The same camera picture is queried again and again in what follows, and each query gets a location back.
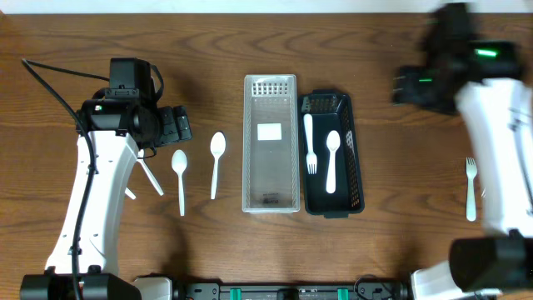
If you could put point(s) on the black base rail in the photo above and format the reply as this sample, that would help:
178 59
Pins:
366 288

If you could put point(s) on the clear plastic basket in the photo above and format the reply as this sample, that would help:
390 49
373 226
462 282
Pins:
271 165

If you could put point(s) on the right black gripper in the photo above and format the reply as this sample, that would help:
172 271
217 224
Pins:
408 89

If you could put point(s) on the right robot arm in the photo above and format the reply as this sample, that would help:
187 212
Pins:
481 80

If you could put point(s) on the black plastic basket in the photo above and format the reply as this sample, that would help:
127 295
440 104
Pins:
331 110

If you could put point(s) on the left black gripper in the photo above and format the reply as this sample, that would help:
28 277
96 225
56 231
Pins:
169 133

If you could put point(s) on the white plastic spoon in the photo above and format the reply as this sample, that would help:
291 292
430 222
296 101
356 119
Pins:
333 142
217 148
148 172
179 166
130 194

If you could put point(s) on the white plastic fork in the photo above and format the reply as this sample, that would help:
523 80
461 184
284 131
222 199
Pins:
311 158
471 173

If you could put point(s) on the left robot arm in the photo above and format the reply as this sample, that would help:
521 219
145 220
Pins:
113 127

